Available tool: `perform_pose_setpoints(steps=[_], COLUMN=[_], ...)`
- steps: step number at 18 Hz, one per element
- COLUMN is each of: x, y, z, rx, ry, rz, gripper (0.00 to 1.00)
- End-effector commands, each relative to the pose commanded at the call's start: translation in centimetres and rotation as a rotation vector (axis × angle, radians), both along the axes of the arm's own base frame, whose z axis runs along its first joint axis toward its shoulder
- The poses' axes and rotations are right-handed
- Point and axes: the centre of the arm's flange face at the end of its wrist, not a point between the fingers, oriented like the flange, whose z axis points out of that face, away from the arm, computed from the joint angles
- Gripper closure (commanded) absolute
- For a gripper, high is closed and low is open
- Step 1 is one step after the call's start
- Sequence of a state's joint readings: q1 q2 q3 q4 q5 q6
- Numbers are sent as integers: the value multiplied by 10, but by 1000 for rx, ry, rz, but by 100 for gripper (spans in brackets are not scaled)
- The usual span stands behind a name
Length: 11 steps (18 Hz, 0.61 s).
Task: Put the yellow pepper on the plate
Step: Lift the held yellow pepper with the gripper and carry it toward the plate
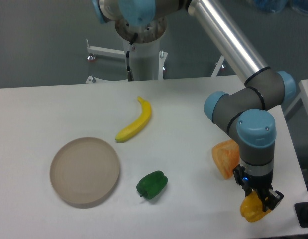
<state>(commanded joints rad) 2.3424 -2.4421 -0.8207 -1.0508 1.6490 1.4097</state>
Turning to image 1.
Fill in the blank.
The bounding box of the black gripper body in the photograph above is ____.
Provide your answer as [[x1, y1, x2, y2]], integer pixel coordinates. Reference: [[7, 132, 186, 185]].
[[233, 164, 284, 206]]

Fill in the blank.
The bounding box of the yellow bell pepper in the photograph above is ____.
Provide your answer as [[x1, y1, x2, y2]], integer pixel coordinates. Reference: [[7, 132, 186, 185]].
[[240, 191, 271, 223]]

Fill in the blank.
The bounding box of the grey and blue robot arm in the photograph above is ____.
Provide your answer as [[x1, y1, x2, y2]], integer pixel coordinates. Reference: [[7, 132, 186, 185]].
[[92, 0, 296, 211]]

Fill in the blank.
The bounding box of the green bell pepper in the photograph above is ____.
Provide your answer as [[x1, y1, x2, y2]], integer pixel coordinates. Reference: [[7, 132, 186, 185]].
[[136, 170, 168, 200]]

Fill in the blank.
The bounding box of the beige round plate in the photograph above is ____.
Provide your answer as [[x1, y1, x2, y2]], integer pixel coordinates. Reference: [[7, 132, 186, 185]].
[[49, 137, 120, 208]]

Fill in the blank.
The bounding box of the black device at table edge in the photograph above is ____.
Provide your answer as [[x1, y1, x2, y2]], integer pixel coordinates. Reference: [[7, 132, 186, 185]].
[[294, 202, 308, 228]]

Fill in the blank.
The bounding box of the orange pumpkin slice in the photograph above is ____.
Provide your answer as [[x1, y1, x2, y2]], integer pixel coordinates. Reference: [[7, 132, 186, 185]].
[[211, 139, 240, 179]]

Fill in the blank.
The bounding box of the white side table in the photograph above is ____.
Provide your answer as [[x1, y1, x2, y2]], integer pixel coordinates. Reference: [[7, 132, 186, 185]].
[[284, 79, 308, 120]]

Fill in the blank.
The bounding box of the yellow banana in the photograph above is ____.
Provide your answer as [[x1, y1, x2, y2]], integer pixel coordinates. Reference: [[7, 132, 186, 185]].
[[115, 96, 152, 143]]

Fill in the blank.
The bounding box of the blue bag in background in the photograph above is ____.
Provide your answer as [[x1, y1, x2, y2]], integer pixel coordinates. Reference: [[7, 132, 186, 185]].
[[247, 0, 308, 16]]

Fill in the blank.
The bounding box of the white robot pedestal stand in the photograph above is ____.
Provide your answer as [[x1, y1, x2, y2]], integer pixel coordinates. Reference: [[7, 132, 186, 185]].
[[86, 17, 225, 83]]

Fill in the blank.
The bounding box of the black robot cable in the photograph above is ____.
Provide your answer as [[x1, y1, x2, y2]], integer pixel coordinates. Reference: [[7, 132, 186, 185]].
[[125, 32, 139, 82]]

